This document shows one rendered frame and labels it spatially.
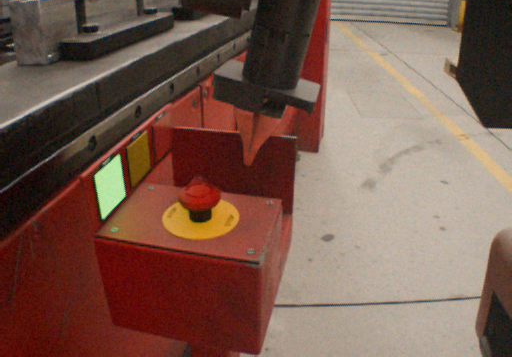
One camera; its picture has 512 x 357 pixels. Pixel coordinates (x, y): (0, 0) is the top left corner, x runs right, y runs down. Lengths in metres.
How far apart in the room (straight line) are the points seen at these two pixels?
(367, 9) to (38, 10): 7.33
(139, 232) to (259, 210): 0.12
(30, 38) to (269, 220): 0.44
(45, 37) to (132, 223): 0.34
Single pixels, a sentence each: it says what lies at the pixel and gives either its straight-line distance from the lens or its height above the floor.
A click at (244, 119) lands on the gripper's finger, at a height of 0.86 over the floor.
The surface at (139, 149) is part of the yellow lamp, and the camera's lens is 0.48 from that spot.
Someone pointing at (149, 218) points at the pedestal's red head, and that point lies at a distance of 0.43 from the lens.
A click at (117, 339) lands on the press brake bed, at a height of 0.49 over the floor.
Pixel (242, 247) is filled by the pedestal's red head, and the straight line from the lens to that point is 0.39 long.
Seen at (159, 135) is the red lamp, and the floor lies 0.82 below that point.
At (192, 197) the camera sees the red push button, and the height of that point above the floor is 0.81.
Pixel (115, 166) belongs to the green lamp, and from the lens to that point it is 0.43.
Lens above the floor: 1.01
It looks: 26 degrees down
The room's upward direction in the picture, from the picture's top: straight up
